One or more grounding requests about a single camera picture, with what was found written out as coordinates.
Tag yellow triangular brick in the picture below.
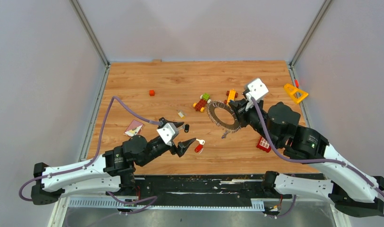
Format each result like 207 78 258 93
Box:
283 84 309 104

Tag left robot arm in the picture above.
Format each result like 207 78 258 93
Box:
31 118 197 205

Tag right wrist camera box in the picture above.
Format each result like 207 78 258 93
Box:
243 78 269 111

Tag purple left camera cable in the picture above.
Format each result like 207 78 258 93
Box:
18 96 164 217

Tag red playing card deck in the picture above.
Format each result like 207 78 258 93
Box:
124 120 144 137

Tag red key tag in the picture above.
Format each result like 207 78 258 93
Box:
195 139 205 153

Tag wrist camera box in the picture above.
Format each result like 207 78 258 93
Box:
243 78 269 111
156 122 179 146

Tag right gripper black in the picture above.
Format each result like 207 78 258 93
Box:
229 97 280 148

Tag yellow brown toy brick car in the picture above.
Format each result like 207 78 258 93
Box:
224 89 239 105

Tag red window brick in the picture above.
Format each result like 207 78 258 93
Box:
256 136 272 153

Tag key with black fob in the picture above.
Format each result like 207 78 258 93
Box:
179 124 190 133

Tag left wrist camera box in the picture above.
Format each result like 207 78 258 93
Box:
156 122 179 146

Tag red yellow toy brick car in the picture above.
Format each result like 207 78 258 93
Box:
193 93 212 112

